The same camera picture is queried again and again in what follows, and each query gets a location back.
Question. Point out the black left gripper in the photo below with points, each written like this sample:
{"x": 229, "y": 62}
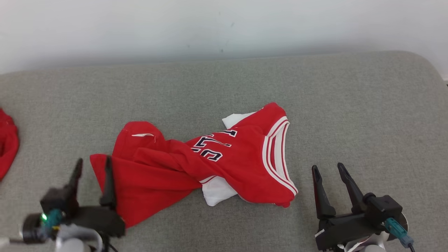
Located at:
{"x": 101, "y": 220}

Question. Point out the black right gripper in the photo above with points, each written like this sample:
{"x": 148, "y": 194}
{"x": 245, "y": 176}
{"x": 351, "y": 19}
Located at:
{"x": 343, "y": 229}

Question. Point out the red basketball jersey number 23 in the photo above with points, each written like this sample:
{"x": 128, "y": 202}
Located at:
{"x": 157, "y": 171}

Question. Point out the red basketball jersey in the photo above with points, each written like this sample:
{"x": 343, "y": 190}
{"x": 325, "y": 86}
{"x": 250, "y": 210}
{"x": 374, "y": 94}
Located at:
{"x": 7, "y": 147}

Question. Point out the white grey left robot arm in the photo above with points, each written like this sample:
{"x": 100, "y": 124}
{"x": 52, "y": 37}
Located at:
{"x": 75, "y": 241}

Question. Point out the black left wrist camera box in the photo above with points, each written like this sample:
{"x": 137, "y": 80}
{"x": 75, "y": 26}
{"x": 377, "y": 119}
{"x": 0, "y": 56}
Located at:
{"x": 57, "y": 201}

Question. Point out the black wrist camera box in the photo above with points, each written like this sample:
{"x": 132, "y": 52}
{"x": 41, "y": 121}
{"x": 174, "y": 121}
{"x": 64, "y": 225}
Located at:
{"x": 57, "y": 201}
{"x": 385, "y": 208}

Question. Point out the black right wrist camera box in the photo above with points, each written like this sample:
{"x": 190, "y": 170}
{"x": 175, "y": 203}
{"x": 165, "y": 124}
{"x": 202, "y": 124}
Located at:
{"x": 385, "y": 208}

